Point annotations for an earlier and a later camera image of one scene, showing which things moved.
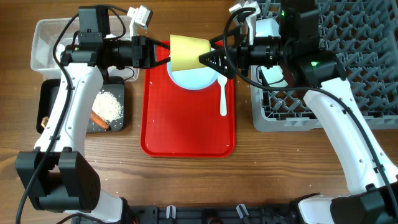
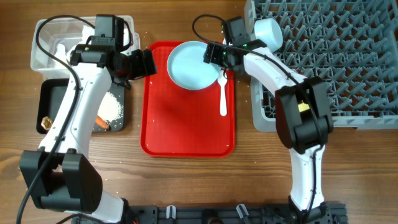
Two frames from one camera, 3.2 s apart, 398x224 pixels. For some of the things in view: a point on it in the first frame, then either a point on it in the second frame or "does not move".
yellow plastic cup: [185, 51] -> [303, 107]
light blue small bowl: [267, 27] does not move
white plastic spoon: [223, 110] does not move
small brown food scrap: [45, 121] does not move
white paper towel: [60, 48] -> [87, 32]
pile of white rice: [106, 104] does not move
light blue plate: [195, 79] does not move
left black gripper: [143, 51] -> [142, 69]
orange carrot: [96, 118] does not move
